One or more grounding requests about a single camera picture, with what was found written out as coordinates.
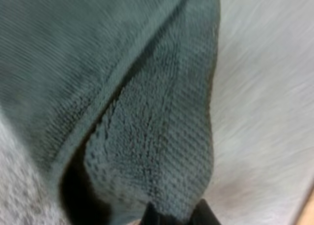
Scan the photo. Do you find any grey-green towel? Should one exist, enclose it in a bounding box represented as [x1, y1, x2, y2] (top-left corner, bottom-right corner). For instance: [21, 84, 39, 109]
[0, 0, 222, 225]

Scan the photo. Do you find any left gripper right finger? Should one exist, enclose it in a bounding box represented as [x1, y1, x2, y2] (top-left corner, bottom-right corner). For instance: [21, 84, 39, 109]
[186, 198, 223, 225]

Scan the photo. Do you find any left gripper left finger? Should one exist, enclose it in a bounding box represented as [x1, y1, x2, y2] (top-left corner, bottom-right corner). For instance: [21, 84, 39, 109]
[140, 201, 170, 225]

